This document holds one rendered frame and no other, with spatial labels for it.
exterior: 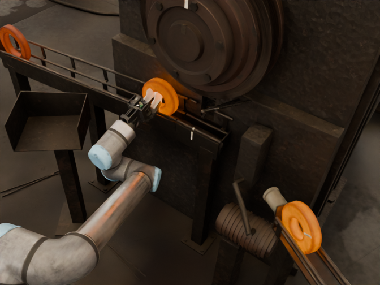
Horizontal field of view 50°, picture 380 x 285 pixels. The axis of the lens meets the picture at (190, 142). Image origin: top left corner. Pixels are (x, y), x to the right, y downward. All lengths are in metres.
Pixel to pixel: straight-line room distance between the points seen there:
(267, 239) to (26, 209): 1.28
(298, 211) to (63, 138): 0.94
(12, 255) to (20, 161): 1.46
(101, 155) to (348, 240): 1.35
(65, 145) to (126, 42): 0.47
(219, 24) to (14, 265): 0.78
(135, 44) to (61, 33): 1.96
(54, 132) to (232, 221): 0.79
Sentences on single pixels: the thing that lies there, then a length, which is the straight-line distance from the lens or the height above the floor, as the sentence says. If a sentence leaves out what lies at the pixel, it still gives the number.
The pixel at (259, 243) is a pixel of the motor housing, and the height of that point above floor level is 0.51.
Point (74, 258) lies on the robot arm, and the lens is 1.05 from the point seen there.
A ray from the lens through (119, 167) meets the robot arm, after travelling 1.50.
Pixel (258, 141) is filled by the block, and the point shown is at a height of 0.80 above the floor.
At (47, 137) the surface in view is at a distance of 1.70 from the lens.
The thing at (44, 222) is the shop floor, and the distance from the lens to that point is 2.18.
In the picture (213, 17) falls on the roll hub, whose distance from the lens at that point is 1.12.
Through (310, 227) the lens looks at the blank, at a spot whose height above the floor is 0.77.
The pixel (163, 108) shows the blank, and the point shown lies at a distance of 1.59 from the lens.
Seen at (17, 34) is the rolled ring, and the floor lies 0.72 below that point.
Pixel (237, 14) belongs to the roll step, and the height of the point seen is 1.22.
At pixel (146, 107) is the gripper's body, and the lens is 1.49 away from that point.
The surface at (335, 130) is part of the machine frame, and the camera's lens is 1.38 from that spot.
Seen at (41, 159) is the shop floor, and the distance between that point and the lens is 2.46.
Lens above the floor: 1.73
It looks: 44 degrees down
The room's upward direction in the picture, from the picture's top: 4 degrees clockwise
